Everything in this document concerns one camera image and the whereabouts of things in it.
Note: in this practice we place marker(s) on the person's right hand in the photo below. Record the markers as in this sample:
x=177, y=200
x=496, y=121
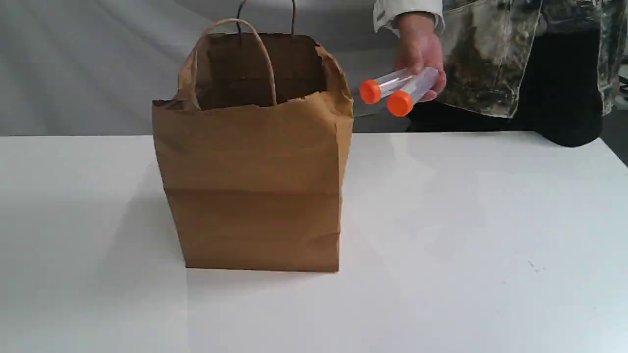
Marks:
x=420, y=47

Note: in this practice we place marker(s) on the clear tube orange cap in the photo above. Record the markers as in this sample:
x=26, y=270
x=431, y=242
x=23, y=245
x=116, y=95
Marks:
x=401, y=101
x=373, y=90

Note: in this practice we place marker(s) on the brown paper bag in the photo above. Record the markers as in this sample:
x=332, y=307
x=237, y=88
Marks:
x=252, y=151

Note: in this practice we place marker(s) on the person in patterned white shirt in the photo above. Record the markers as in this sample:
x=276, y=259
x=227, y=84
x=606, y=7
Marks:
x=549, y=66

